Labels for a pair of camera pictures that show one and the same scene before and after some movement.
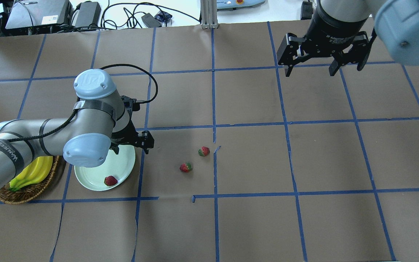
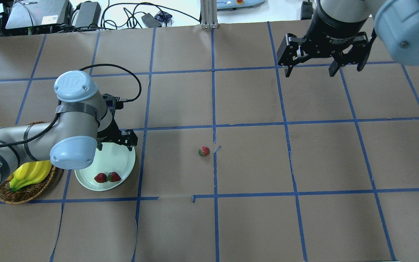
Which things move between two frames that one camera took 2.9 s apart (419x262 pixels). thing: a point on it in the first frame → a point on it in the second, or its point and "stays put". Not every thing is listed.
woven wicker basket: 29,193 stays put
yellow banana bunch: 38,171 stays put
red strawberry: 203,151 stays put
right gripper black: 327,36 stays put
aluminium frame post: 209,15 stays put
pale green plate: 110,174 stays put
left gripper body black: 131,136 → 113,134
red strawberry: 186,167 → 113,177
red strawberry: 110,180 → 100,178
